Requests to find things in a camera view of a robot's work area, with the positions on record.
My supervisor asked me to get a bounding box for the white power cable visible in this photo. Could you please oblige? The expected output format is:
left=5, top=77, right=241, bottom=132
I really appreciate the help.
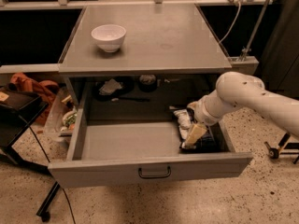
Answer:
left=218, top=2, right=243, bottom=45

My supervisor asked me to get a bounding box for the clear plastic food container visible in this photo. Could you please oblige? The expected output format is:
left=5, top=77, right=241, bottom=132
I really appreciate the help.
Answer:
left=44, top=87, right=73, bottom=143

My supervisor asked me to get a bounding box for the blue chip bag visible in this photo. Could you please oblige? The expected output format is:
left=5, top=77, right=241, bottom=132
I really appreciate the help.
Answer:
left=173, top=109, right=216, bottom=152

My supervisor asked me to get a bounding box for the black floor cable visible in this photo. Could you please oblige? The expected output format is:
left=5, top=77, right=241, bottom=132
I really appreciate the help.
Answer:
left=27, top=124, right=78, bottom=224

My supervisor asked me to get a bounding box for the black side table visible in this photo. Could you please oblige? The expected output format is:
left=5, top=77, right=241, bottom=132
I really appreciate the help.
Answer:
left=0, top=86, right=62, bottom=223

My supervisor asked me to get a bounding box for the dark round container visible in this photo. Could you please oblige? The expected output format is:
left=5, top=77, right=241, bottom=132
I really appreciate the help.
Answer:
left=138, top=75, right=157, bottom=92

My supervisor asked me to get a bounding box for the black tripod leg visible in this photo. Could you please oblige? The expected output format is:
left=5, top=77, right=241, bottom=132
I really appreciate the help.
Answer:
left=264, top=133, right=299, bottom=164

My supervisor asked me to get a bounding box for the black drawer handle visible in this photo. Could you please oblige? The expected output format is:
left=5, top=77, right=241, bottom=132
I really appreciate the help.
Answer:
left=138, top=166, right=172, bottom=179

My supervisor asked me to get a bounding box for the grey counter cabinet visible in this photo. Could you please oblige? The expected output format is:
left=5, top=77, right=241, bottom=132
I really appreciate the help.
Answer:
left=57, top=3, right=233, bottom=110

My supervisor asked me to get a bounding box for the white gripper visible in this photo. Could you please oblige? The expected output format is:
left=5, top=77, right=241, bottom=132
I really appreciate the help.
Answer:
left=182, top=97, right=221, bottom=148

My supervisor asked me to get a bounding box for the grey open top drawer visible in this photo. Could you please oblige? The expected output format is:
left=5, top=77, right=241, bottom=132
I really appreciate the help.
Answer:
left=48, top=81, right=254, bottom=189

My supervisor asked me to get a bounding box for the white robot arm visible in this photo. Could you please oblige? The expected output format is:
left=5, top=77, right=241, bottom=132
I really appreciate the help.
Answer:
left=182, top=72, right=299, bottom=149

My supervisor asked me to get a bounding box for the orange cloth bag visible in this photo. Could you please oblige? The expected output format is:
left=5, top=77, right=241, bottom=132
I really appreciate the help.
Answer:
left=10, top=73, right=60, bottom=125

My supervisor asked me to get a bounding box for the crumpled white paper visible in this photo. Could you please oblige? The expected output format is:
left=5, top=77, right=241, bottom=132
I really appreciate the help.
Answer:
left=99, top=78, right=122, bottom=95

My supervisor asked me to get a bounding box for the white ceramic bowl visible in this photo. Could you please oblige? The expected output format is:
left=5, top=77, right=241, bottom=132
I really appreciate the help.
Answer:
left=91, top=24, right=126, bottom=53

